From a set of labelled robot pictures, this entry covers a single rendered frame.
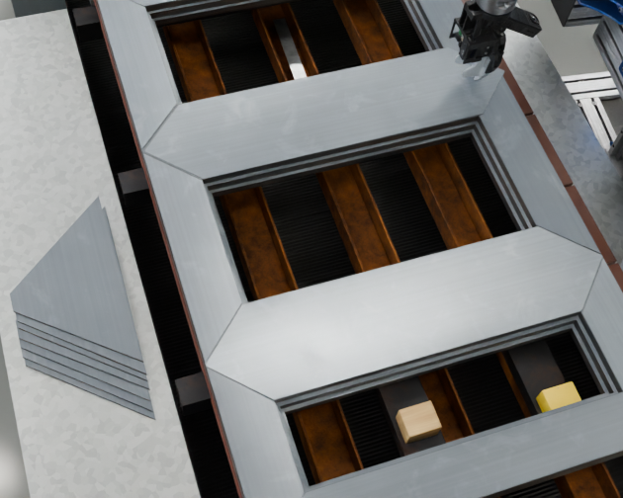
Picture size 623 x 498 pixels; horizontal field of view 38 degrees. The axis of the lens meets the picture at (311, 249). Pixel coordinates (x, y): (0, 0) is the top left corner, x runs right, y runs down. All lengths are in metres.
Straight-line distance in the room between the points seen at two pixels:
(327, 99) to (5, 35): 0.73
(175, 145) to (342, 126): 0.32
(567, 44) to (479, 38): 1.53
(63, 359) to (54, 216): 0.30
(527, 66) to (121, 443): 1.25
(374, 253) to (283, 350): 0.39
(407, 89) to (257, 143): 0.33
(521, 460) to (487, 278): 0.33
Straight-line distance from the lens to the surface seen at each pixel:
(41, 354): 1.65
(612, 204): 2.03
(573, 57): 3.23
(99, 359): 1.61
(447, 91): 1.85
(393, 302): 1.57
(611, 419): 1.59
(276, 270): 1.78
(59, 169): 1.85
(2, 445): 2.43
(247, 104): 1.78
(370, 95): 1.82
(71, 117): 1.93
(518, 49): 2.23
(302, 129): 1.75
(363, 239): 1.84
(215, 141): 1.72
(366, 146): 1.76
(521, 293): 1.63
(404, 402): 1.60
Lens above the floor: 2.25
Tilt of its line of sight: 60 degrees down
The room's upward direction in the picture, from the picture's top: 9 degrees clockwise
